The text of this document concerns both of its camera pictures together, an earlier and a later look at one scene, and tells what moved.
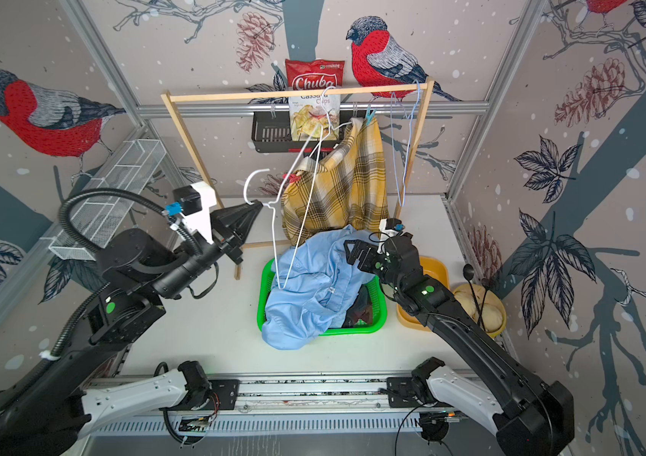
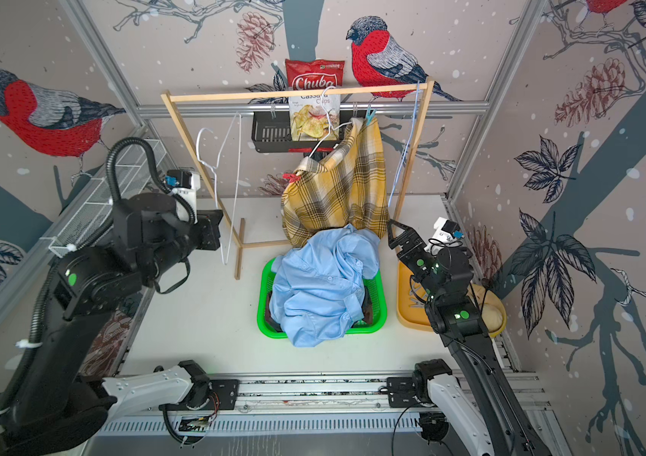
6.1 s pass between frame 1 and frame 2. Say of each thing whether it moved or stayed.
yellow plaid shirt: stayed
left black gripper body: moved
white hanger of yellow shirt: stayed
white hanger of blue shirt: moved
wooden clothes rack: stayed
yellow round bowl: stayed
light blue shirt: moved
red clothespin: stayed
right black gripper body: moved
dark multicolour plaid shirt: moved
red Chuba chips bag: stayed
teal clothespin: stayed
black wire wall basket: stayed
